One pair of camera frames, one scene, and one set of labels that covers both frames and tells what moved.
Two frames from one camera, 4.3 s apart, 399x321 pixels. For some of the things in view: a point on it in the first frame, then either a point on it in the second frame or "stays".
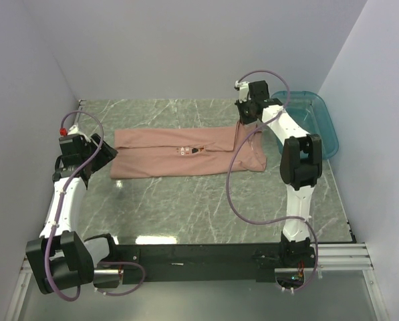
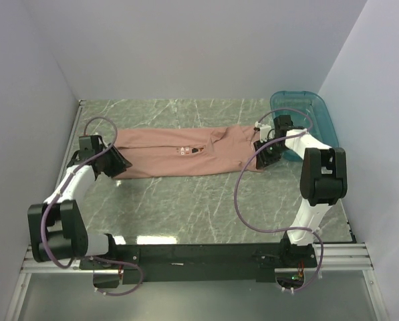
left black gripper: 106,154 → 120,162
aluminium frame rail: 330,257 stays
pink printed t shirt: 154,152 stays
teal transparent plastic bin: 309,109 stays
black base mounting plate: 200,263 stays
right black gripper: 244,120 → 262,160
